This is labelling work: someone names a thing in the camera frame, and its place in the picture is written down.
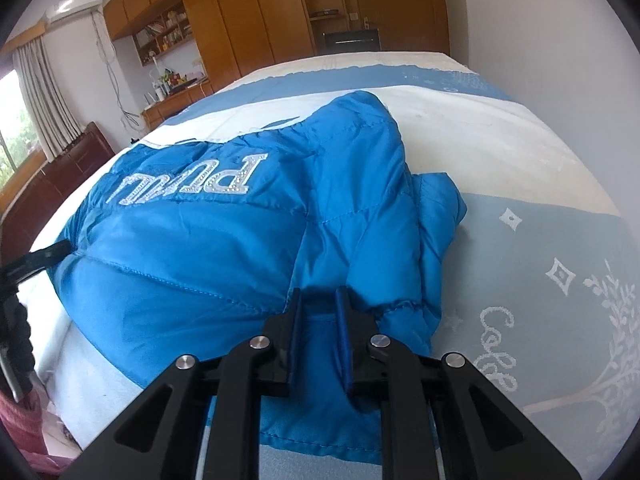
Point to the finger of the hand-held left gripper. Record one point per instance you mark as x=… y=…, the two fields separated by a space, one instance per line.
x=35 y=259

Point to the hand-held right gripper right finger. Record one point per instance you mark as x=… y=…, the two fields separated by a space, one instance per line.
x=344 y=335

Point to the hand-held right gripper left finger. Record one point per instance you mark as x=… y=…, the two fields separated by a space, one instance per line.
x=295 y=332

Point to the blue puffer jacket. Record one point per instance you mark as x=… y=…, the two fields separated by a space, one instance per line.
x=200 y=260

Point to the dark wooden headboard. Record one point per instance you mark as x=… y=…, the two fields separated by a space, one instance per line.
x=65 y=175

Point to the pink floral quilt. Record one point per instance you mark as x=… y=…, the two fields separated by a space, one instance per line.
x=30 y=440

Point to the window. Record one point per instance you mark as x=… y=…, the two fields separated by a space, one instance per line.
x=15 y=135

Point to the beige striped curtain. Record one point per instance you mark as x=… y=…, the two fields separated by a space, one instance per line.
x=45 y=100

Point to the wooden desk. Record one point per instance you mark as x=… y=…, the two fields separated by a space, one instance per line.
x=172 y=105

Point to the bed with blue white blanket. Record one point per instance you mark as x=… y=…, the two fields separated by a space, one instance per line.
x=500 y=185

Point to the bottles and clutter group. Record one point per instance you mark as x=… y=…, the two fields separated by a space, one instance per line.
x=172 y=80

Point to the white air conditioner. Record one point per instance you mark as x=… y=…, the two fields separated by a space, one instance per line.
x=72 y=6

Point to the wooden bookshelf niche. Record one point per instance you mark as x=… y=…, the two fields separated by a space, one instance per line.
x=162 y=35

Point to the black chair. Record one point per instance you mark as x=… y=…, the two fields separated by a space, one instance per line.
x=350 y=41

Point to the wooden wardrobe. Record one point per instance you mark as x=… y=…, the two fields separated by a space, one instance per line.
x=240 y=15

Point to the wooden door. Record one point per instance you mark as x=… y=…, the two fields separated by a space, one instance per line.
x=405 y=0

